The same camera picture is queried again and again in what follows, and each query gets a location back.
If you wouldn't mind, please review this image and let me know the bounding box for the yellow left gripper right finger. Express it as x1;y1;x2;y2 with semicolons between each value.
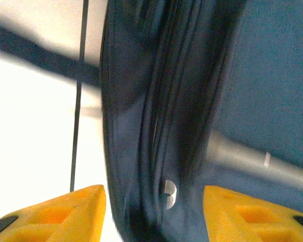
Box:
203;186;303;242

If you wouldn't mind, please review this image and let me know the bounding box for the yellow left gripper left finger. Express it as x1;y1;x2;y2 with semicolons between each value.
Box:
0;185;107;242

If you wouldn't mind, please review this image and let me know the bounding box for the navy blue student backpack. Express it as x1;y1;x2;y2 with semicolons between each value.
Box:
0;0;303;242

